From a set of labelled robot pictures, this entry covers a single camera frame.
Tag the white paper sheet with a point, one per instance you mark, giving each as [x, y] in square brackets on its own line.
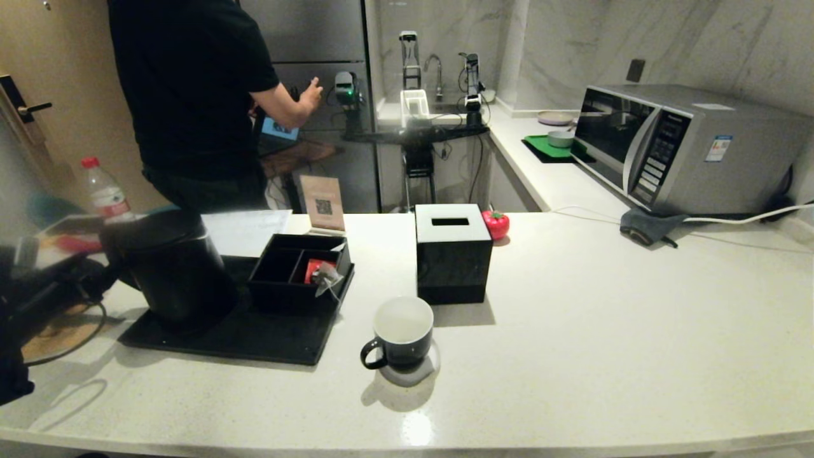
[254, 231]

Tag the pale pink plate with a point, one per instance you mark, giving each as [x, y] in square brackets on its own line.
[554, 117]

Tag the silver microwave oven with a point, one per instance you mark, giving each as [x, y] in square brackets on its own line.
[731, 158]

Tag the brown QR code sign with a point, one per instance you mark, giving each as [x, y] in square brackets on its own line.
[323, 202]

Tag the red sachet packet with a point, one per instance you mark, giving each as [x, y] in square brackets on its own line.
[313, 267]

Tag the black stand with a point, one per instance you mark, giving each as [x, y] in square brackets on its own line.
[420, 167]

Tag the dark mug white inside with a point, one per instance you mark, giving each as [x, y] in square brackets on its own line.
[407, 350]

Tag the person in black shirt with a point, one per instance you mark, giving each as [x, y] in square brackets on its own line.
[191, 95]

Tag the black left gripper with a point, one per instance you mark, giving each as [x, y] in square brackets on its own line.
[60, 280]

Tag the person's right hand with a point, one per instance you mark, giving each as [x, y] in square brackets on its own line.
[310, 97]

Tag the chrome sink faucet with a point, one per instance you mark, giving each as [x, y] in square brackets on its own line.
[439, 75]

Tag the small grey bowl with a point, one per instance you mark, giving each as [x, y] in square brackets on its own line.
[560, 139]

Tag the person's right forearm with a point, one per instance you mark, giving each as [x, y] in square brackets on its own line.
[280, 108]

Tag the grey folded cloth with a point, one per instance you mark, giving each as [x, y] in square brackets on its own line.
[648, 226]

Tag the black electric kettle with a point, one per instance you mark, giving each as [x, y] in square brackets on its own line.
[178, 273]

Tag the plastic bottle red cap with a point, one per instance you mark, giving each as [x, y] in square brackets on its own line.
[106, 196]

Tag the teal object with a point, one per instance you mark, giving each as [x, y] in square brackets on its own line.
[54, 210]

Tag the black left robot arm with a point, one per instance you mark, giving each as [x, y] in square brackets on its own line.
[13, 343]

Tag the black compartment box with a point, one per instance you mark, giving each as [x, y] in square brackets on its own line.
[273, 298]

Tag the white round coaster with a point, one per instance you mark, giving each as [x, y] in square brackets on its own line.
[413, 379]

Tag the yellow cloth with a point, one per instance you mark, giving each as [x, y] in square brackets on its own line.
[60, 334]

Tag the white dish rack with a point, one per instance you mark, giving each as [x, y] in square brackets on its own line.
[414, 107]

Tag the open laptop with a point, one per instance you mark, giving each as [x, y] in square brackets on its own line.
[280, 130]

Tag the black tissue box white lid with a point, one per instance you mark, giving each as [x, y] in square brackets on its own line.
[451, 267]

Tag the grey tea bag sachet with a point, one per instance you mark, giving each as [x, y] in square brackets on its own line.
[329, 280]

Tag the black wall socket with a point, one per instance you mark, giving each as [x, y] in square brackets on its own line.
[634, 70]

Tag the black serving tray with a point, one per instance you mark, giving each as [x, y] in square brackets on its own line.
[254, 337]

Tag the red tomato shaped ornament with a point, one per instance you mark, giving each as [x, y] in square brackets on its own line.
[495, 224]

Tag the green tray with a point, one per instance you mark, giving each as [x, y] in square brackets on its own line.
[540, 147]

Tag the black mounting bar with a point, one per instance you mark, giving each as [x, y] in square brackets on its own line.
[413, 134]

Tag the grey refrigerator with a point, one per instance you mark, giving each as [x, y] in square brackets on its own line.
[318, 32]

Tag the red chili pepper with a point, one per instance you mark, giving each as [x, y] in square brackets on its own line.
[79, 244]

